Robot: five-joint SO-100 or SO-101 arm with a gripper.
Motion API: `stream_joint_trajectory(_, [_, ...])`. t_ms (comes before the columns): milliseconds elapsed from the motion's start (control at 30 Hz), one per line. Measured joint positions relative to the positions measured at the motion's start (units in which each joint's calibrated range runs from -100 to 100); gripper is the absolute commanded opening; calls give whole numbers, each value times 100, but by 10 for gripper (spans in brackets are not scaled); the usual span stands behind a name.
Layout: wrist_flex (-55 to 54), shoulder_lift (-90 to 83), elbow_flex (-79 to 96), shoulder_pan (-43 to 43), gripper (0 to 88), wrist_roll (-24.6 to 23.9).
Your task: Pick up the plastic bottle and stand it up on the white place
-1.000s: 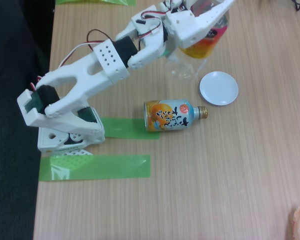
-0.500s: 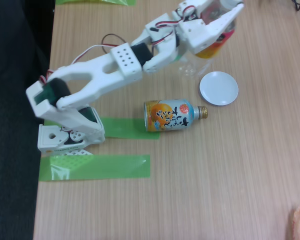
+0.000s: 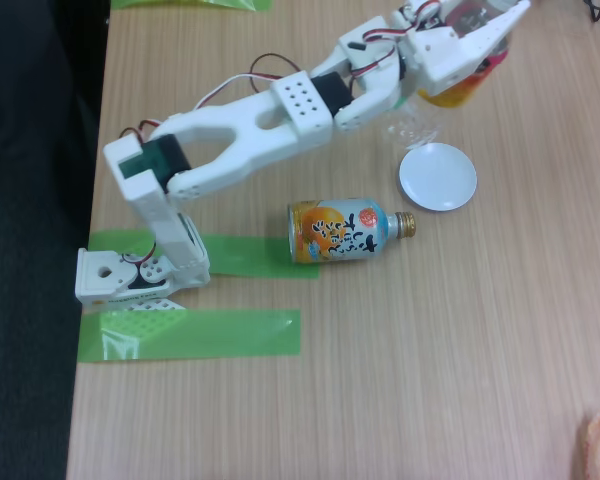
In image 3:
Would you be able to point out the long green tape strip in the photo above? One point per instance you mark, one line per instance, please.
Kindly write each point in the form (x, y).
(230, 335)

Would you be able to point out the orange drink aluminium bottle can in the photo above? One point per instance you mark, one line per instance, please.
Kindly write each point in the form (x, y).
(340, 230)

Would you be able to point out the clear plastic bottle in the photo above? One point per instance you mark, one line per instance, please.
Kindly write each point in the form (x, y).
(450, 98)

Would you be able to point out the small white round plate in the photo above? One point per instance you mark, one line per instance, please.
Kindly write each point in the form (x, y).
(437, 177)

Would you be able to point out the wide green tape strip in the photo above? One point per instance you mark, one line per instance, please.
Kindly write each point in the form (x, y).
(250, 257)

